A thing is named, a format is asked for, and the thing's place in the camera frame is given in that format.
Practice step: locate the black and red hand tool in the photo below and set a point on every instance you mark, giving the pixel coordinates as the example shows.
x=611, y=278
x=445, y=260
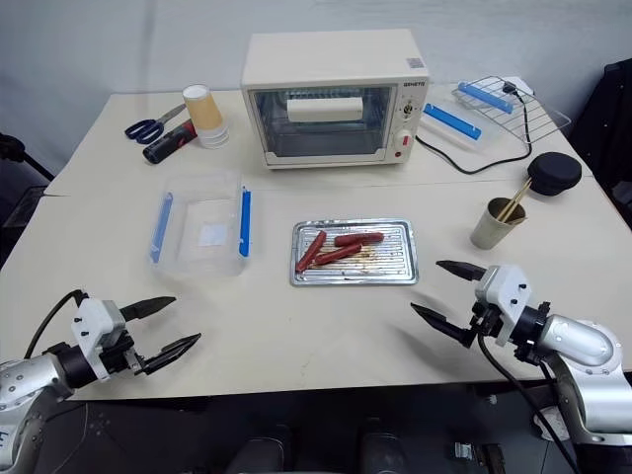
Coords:
x=168, y=143

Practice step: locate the clear lid with blue clips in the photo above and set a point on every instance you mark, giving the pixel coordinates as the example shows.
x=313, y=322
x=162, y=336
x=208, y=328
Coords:
x=449, y=131

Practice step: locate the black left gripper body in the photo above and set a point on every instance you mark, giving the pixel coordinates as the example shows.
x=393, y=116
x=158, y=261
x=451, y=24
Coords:
x=118, y=356

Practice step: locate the ribbed metal baking tray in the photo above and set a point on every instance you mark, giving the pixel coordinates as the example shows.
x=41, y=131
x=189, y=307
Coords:
x=390, y=261

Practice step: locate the cream toaster oven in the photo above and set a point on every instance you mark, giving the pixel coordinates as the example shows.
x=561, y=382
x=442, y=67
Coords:
x=336, y=64

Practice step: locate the clear container with blue clips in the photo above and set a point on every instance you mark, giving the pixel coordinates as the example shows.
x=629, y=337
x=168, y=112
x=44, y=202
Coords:
x=207, y=232

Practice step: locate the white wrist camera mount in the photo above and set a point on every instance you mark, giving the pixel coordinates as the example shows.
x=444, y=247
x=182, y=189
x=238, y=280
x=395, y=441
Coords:
x=94, y=316
x=503, y=286

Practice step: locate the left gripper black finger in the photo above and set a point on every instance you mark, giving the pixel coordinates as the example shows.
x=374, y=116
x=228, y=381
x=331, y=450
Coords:
x=148, y=305
x=170, y=348

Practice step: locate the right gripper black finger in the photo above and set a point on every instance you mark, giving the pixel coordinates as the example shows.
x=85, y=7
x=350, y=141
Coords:
x=464, y=270
x=444, y=323

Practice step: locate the black chair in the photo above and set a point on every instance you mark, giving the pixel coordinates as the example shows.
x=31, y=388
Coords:
x=612, y=128

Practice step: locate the short red sausage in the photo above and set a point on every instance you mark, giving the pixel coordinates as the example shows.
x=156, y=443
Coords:
x=358, y=239

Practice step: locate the beige cup with chopsticks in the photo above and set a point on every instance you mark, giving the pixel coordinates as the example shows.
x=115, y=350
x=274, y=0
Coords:
x=491, y=229

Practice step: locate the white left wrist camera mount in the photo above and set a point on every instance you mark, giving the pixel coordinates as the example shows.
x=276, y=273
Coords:
x=94, y=316

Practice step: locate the dark furniture piece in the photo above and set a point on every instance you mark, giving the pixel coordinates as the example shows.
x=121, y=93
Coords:
x=15, y=148

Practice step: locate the small metal bracket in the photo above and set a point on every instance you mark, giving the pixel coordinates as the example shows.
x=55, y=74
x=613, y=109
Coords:
x=466, y=451

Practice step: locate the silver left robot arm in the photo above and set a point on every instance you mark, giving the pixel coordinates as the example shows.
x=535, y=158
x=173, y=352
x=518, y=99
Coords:
x=29, y=390

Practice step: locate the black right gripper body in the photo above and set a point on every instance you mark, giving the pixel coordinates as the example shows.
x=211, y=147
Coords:
x=486, y=320

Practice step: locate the long thin red sausage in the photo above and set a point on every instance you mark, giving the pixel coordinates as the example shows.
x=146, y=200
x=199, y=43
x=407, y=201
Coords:
x=311, y=251

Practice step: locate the stack of paper cups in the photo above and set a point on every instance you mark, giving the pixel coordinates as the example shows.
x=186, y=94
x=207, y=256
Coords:
x=205, y=116

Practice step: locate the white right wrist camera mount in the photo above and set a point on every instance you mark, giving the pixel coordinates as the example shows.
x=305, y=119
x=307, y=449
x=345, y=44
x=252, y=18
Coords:
x=503, y=286

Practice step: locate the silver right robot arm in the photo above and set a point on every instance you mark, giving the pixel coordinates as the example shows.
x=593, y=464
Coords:
x=582, y=345

